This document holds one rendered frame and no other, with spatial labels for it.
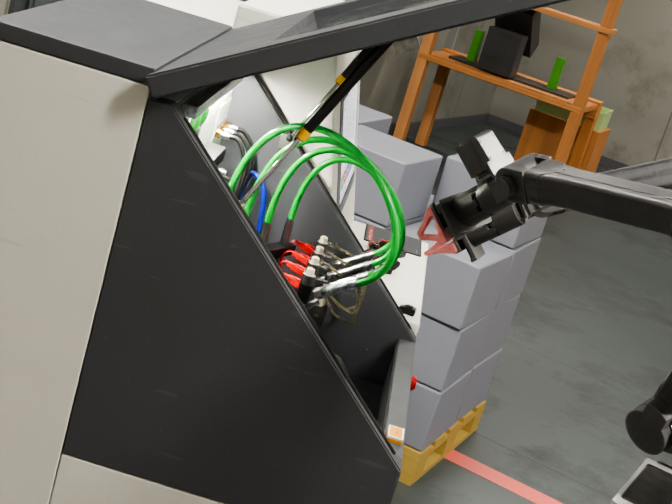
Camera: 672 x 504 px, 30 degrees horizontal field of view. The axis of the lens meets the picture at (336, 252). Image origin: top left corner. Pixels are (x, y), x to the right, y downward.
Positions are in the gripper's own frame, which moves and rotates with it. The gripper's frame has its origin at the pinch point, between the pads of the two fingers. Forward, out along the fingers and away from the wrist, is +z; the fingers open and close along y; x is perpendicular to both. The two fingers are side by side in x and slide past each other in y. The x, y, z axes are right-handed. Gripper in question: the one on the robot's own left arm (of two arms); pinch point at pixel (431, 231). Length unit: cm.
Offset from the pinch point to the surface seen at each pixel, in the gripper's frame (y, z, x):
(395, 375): -18, 42, 20
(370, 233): -79, 93, -17
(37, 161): 49, 28, -37
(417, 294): -57, 65, 5
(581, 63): -815, 492, -157
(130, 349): 42, 36, -4
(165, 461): 40, 44, 16
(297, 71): -28, 40, -48
